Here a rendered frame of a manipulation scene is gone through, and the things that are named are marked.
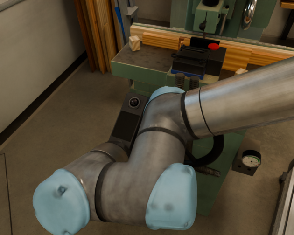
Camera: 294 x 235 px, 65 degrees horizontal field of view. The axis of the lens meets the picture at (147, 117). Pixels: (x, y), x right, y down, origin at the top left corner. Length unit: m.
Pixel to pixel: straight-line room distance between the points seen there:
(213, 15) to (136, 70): 0.30
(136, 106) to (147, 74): 0.37
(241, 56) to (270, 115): 0.50
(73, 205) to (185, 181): 0.13
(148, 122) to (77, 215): 0.15
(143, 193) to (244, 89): 0.17
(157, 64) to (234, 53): 0.25
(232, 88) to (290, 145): 1.69
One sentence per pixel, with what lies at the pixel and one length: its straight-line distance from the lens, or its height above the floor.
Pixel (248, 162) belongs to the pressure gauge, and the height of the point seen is 0.65.
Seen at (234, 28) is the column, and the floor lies 0.93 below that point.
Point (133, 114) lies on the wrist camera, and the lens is 0.44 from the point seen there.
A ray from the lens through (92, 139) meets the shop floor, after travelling 1.77.
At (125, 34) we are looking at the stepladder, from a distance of 1.66.
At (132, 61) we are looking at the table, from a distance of 0.83.
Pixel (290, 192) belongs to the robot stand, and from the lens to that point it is 1.43.
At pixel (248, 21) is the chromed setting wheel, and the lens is 0.91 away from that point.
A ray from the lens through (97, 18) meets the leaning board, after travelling 2.19.
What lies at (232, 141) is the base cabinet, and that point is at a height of 0.66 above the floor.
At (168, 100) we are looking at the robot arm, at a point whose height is 1.10.
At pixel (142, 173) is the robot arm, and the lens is 0.27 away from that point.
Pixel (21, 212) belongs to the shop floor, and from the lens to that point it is 1.61.
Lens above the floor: 1.33
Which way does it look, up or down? 45 degrees down
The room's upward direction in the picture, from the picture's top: straight up
